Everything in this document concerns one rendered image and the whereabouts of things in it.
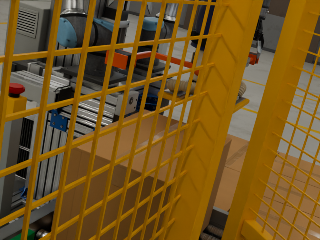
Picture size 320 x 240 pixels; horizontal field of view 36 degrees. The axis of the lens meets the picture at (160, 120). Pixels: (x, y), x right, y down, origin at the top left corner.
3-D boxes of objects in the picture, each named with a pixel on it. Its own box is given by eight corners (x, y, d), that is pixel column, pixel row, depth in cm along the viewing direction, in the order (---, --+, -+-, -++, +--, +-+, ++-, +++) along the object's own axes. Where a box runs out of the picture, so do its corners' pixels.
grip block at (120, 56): (125, 69, 174) (127, 56, 173) (104, 63, 177) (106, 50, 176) (135, 67, 182) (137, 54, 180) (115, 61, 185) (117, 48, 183)
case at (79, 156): (150, 298, 156) (177, 186, 144) (47, 248, 169) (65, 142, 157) (208, 224, 210) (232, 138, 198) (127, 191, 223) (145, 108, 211)
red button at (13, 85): (14, 100, 170) (15, 89, 168) (-1, 94, 172) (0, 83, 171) (28, 97, 176) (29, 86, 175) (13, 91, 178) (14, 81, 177)
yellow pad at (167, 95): (179, 104, 187) (182, 91, 186) (156, 96, 191) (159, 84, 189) (208, 91, 217) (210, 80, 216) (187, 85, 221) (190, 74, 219)
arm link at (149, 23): (133, 41, 255) (137, 15, 251) (145, 40, 267) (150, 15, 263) (153, 47, 250) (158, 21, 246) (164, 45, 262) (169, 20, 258)
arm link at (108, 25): (118, 54, 214) (124, 24, 210) (92, 53, 205) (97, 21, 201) (103, 47, 222) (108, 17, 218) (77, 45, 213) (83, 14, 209)
